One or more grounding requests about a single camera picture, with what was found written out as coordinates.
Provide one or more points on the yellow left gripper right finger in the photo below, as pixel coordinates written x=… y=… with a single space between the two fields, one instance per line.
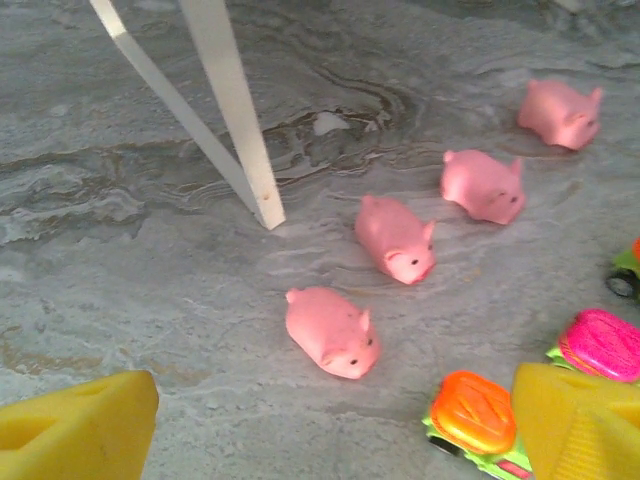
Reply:
x=585 y=430

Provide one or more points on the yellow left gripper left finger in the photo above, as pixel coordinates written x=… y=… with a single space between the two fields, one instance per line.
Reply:
x=75 y=430

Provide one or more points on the pink and green toy car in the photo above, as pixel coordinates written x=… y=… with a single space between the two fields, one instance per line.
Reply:
x=600 y=345

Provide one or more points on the orange and green toy car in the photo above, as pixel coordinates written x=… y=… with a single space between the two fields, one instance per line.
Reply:
x=627 y=270
x=470 y=415

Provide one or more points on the pink plastic pig toy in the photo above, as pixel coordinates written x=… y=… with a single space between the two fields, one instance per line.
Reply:
x=482 y=186
x=330 y=332
x=395 y=239
x=560 y=114

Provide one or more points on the wooden shelf with white frame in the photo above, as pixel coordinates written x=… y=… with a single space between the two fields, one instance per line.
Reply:
x=225 y=75

